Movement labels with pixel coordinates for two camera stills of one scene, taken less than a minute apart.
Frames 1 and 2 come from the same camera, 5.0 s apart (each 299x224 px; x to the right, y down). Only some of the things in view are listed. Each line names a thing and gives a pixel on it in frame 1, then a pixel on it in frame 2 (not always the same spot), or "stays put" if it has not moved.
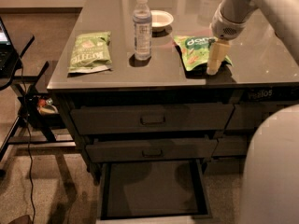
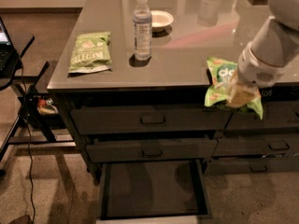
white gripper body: x=224 y=28 -> x=256 y=68
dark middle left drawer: x=122 y=149 stays put
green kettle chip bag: x=91 y=52 stays put
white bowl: x=161 y=20 stays put
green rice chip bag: x=194 y=50 -> x=220 y=72
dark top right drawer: x=251 y=116 stays put
